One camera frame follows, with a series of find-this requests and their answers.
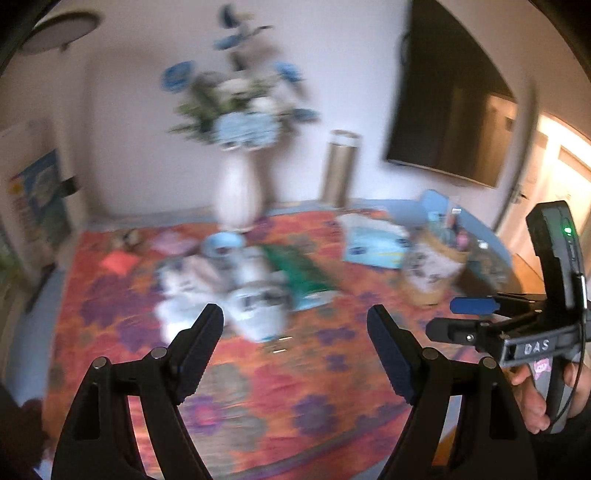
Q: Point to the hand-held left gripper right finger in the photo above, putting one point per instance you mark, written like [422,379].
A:
[392,355]

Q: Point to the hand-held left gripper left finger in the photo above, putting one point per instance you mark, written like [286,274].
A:
[201,355]

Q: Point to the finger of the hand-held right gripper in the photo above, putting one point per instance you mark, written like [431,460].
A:
[452,330]
[471,305]

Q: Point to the white plush toy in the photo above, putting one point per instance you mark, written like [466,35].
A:
[184,314]

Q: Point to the woven basket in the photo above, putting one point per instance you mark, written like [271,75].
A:
[429,277]

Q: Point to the translucent plastic bag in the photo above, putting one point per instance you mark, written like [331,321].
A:
[258,318]

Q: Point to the purple patterned cloth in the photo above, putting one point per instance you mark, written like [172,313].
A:
[173,242]

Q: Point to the pink bean bag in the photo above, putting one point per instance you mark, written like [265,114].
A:
[119,262]

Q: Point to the green zipper pouch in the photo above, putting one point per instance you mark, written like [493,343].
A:
[300,272]

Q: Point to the person's right hand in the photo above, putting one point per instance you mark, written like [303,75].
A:
[531,401]

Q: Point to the door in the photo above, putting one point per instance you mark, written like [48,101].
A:
[554,184]

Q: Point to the floral woven blanket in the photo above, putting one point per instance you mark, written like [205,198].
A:
[286,392]

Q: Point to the light blue board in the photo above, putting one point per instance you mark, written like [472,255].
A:
[434,203]

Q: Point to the blue tissue pack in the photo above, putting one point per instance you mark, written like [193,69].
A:
[374,244]

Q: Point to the small black white plush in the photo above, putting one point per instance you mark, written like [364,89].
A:
[131,237]

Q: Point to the gold thermos bottle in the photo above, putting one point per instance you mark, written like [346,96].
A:
[339,170]

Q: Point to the row of books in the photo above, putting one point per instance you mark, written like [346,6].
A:
[41,198]

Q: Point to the blue artificial flowers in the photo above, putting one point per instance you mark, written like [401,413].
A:
[240,129]

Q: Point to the round ceiling lamp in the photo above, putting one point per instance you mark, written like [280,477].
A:
[60,30]

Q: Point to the wall television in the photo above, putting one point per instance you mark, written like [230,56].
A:
[448,115]

